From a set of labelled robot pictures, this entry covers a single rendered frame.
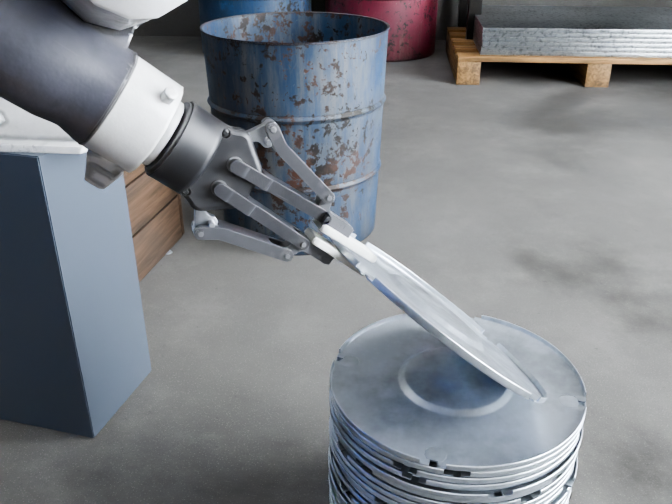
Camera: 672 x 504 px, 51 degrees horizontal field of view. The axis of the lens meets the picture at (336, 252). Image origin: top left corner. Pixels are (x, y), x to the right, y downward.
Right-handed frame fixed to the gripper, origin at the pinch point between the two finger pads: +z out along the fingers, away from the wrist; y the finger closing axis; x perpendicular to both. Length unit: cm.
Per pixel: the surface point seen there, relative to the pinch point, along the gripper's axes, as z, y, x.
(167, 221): 9, -31, 94
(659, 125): 151, 77, 143
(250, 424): 21, -36, 29
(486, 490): 22.9, -11.2, -13.2
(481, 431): 21.8, -7.4, -8.8
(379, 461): 14.5, -15.7, -7.7
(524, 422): 25.8, -4.3, -8.9
